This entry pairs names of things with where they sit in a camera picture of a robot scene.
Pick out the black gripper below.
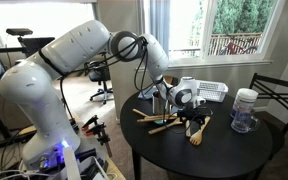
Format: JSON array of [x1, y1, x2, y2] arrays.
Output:
[[177, 107, 212, 126]]

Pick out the stainless steel bucket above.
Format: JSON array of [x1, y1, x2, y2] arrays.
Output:
[[151, 90, 172, 116]]

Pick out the wooden spork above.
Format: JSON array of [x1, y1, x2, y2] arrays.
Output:
[[189, 115, 212, 147]]

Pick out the white plastic basket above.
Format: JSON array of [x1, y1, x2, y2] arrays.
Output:
[[195, 79, 229, 103]]

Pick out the round black table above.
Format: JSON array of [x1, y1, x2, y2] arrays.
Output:
[[119, 83, 274, 180]]

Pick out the clear glass mug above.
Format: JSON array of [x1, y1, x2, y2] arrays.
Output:
[[230, 108, 261, 134]]

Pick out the teal silicone spatula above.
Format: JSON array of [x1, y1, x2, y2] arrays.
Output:
[[153, 119, 169, 126]]

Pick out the flat wooden utensil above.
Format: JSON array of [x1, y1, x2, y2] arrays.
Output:
[[136, 113, 180, 124]]

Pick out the thin wooden utensil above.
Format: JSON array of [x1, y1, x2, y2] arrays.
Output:
[[132, 108, 151, 119]]

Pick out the red bicycle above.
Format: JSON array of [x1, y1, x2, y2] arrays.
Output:
[[218, 39, 259, 56]]

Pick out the black dining chair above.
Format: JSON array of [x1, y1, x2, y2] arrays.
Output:
[[248, 72, 288, 180]]

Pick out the white framed window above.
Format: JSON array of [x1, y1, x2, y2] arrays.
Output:
[[168, 0, 287, 68], [0, 0, 100, 56]]

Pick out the wooden balcony railing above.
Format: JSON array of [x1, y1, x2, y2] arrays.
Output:
[[170, 32, 264, 57]]

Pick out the clamp with silver bar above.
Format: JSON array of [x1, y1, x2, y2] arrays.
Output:
[[96, 129, 114, 158]]

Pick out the black orange clamp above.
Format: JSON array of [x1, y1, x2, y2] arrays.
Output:
[[83, 122, 107, 138], [81, 114, 99, 132]]

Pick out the blue grey curtain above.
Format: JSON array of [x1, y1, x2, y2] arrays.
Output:
[[148, 0, 172, 58]]

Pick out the green trees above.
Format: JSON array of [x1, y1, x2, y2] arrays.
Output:
[[213, 0, 278, 36]]

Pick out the black office chair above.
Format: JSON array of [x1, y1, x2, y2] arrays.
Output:
[[84, 51, 115, 105]]

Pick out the wooden plank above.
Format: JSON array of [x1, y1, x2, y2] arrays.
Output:
[[0, 124, 38, 148]]

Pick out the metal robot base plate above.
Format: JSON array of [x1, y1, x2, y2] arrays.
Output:
[[0, 146, 112, 180]]

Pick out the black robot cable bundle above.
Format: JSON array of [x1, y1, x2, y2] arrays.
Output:
[[38, 33, 172, 134]]

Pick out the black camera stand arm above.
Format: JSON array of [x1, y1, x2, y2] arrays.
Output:
[[0, 34, 28, 55]]

